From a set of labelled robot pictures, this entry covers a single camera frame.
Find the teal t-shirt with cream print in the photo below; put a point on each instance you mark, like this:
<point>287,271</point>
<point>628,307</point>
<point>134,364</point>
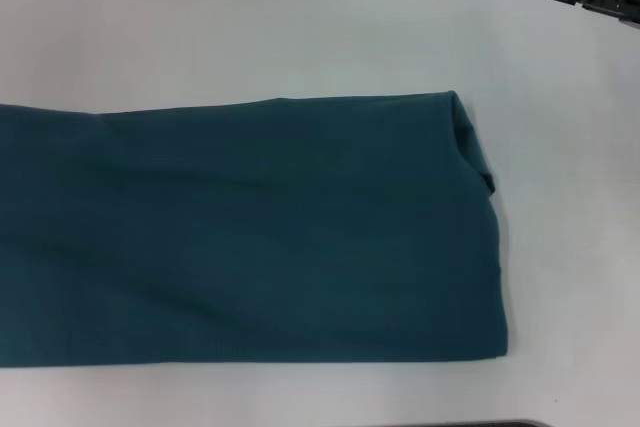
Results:
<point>250,232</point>

